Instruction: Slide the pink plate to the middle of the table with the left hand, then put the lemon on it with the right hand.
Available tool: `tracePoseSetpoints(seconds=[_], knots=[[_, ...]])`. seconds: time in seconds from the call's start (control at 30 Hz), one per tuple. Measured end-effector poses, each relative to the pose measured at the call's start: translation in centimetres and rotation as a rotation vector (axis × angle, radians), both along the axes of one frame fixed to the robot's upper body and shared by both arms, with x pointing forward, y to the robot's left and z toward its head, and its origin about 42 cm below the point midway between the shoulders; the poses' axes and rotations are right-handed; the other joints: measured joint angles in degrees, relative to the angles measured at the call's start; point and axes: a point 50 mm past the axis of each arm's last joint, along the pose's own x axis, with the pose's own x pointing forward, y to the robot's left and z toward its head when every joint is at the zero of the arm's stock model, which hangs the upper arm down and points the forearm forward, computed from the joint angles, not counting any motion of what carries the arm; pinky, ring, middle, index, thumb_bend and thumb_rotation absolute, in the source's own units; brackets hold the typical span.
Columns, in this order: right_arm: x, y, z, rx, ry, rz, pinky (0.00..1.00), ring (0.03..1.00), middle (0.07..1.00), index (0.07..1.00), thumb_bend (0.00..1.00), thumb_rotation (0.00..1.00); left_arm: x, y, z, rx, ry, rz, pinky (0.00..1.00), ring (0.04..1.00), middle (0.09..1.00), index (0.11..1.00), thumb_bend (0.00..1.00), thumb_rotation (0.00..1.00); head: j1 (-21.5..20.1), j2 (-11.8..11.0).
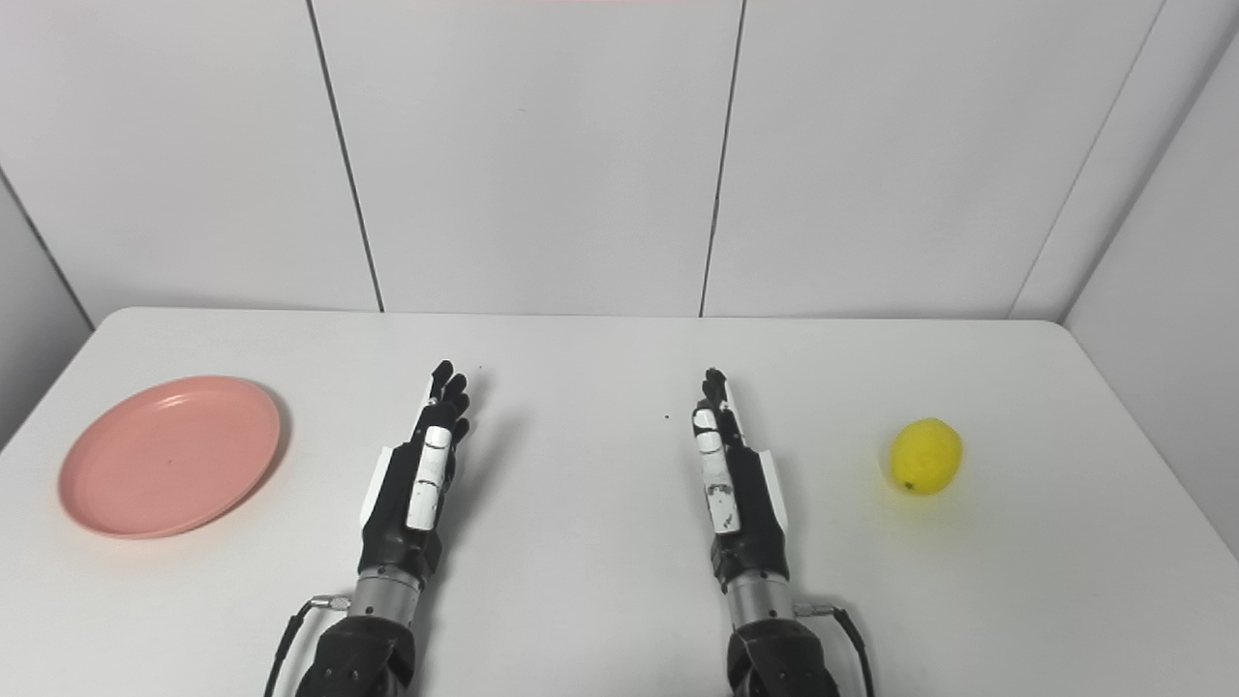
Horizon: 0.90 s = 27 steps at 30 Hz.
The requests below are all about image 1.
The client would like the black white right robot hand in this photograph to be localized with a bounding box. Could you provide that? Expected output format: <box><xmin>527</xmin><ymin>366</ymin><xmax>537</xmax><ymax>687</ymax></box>
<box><xmin>691</xmin><ymin>368</ymin><xmax>790</xmax><ymax>587</ymax></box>

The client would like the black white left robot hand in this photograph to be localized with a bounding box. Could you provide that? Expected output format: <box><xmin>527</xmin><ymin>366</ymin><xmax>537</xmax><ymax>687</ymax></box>
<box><xmin>357</xmin><ymin>361</ymin><xmax>472</xmax><ymax>585</ymax></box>

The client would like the yellow lemon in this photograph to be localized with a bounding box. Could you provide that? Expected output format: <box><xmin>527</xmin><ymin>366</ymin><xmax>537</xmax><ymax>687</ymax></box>
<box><xmin>890</xmin><ymin>417</ymin><xmax>964</xmax><ymax>497</ymax></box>

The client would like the pink round plate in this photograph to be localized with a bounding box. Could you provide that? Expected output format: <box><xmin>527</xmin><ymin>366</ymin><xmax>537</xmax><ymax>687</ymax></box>
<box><xmin>57</xmin><ymin>376</ymin><xmax>283</xmax><ymax>540</ymax></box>

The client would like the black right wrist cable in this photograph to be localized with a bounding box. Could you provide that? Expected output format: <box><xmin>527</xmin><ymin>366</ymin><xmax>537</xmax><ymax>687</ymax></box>
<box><xmin>794</xmin><ymin>600</ymin><xmax>875</xmax><ymax>697</ymax></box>

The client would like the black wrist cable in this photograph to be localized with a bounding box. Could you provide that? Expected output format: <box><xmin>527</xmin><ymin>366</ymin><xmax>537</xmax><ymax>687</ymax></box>
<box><xmin>794</xmin><ymin>600</ymin><xmax>875</xmax><ymax>697</ymax></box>
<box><xmin>263</xmin><ymin>596</ymin><xmax>351</xmax><ymax>697</ymax></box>

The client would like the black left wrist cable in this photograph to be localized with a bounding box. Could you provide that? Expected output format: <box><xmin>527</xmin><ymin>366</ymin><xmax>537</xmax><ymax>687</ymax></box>
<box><xmin>263</xmin><ymin>596</ymin><xmax>351</xmax><ymax>697</ymax></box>

